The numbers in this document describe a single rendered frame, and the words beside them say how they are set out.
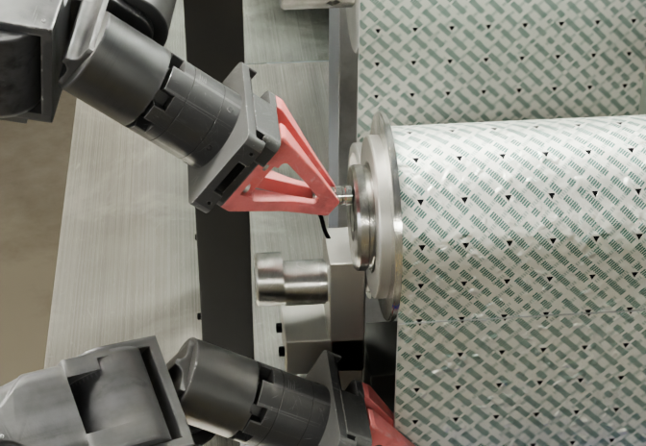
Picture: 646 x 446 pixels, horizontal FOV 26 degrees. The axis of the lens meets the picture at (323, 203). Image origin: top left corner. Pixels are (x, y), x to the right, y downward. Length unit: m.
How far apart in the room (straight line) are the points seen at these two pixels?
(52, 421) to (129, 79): 0.22
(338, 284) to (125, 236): 0.63
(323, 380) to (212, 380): 0.10
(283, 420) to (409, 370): 0.09
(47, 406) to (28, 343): 2.09
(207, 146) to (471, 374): 0.25
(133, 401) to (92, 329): 0.57
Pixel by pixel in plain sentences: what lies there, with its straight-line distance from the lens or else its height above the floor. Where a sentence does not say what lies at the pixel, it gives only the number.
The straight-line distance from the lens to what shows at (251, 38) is 1.98.
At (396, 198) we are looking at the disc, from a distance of 0.91.
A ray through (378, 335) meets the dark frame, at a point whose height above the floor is 1.10.
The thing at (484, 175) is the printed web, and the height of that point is 1.30.
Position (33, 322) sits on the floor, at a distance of 3.05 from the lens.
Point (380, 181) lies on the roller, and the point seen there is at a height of 1.30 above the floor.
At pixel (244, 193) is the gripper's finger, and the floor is 1.29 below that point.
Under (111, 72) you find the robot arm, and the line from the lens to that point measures 0.88.
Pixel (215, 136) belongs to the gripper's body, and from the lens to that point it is 0.90.
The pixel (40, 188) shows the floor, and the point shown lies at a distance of 3.52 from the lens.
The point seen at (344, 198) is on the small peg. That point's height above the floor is 1.27.
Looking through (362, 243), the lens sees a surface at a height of 1.25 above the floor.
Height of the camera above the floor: 1.77
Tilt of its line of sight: 32 degrees down
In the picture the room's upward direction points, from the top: straight up
